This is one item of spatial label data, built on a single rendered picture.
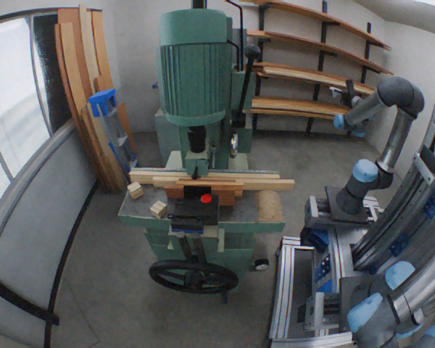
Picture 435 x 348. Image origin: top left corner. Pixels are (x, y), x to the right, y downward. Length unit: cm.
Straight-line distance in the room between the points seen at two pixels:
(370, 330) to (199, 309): 123
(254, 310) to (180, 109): 132
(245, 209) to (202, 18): 59
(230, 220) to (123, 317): 119
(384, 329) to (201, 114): 61
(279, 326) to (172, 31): 137
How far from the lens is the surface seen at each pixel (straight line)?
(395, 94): 79
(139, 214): 71
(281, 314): 126
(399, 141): 91
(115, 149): 149
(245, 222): 65
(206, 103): 49
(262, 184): 74
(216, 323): 142
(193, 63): 47
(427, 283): 37
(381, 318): 37
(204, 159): 61
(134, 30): 302
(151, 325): 149
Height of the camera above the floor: 142
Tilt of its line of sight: 40 degrees down
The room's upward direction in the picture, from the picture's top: straight up
